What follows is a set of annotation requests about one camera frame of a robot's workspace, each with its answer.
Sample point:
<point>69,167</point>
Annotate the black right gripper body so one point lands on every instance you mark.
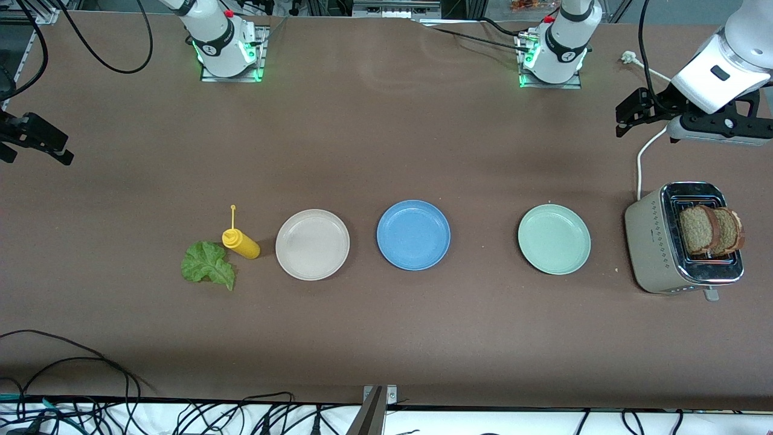
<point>19,131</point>

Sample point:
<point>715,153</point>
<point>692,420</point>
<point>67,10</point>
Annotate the brown bread slice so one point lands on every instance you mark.
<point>697,229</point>
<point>732,232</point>

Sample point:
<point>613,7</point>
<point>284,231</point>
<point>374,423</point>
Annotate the green lettuce leaf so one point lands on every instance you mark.
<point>205,263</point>

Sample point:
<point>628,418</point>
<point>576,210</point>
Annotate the yellow squeeze bottle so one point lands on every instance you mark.
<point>241,243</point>

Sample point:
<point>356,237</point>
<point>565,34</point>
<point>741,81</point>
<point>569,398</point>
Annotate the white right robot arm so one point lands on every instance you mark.
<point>217,36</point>

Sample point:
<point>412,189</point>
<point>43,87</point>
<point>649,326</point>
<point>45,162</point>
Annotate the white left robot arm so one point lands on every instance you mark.
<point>564,42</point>

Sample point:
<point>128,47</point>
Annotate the light green plate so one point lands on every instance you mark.
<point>554,239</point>

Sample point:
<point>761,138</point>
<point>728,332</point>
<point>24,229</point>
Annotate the blue plate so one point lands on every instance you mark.
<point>413,235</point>

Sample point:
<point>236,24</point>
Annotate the beige plate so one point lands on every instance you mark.
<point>312,244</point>

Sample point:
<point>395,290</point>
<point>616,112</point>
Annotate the beige chrome-topped toaster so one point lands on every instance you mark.
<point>649,241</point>

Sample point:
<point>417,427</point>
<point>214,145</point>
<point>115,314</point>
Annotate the colourful snack bag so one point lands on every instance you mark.
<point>531,5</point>

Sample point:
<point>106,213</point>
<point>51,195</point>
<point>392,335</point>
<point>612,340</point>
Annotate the grey metal pole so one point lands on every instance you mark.
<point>368,417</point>

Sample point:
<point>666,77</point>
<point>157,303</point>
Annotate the aluminium frame rail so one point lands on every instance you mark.
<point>51,15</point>

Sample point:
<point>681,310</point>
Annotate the grey metal equipment frame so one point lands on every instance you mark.
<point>395,9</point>

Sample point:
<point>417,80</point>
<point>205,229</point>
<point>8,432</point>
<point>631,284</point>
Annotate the small metal clamp bracket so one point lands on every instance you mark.
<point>391,396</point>

